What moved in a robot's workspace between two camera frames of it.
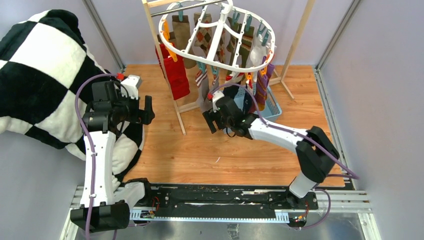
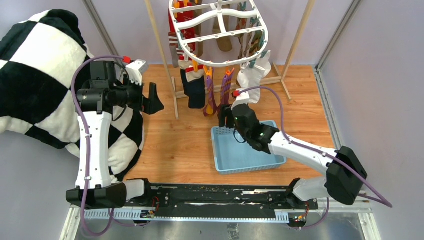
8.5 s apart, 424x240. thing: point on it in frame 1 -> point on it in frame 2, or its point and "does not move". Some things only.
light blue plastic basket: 272,107 -> 233,154
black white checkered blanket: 44,59 does not move
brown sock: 181,36 -> 224,44
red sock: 176,72 -> 181,17
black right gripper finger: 209,119 -> 222,115
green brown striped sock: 241,39 -> 256,43
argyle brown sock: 203,36 -> 245,40
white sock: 258,52 -> 250,79
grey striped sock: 201,80 -> 173,40
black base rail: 186,201 does not move
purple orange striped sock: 262,86 -> 210,107
